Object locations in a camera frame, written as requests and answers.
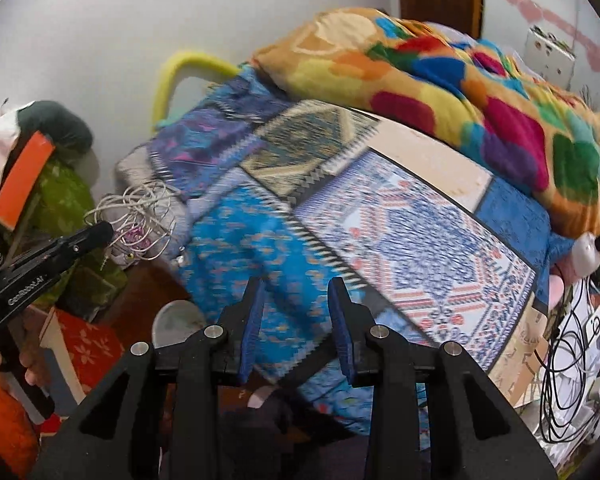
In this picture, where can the green patterned cloth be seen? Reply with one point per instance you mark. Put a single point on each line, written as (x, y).
(67, 195)

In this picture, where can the white wall socket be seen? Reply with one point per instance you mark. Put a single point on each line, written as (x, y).
(547, 55)

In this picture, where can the pink wall sticker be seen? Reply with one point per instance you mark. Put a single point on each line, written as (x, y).
(525, 7)

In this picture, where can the person's left hand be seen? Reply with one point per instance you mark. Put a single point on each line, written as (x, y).
(32, 355)

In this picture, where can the dark green cushion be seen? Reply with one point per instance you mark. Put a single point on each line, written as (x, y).
(60, 125)

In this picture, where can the white power adaptor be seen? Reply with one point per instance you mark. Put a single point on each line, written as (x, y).
(586, 255)

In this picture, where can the pile of white papers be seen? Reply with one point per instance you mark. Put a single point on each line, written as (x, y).
(590, 360)

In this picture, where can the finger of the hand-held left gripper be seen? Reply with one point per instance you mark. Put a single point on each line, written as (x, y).
(80, 242)

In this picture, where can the yellow foam tube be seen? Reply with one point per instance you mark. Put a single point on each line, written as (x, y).
(167, 72)

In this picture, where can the colourful fleece blanket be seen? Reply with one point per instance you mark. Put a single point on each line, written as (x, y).
(430, 90)

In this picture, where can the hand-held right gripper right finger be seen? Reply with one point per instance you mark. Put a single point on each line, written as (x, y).
(341, 330)

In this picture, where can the orange box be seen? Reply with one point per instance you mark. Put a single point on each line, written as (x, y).
(22, 180)

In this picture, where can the white bowl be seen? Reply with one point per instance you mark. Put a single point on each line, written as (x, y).
(177, 322)

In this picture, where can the orange cloth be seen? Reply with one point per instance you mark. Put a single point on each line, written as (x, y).
(5, 425)

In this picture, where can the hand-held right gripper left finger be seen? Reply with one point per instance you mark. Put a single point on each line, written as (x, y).
(250, 340)

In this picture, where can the patchwork bed sheet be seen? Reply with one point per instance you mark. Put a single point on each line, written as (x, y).
(360, 240)

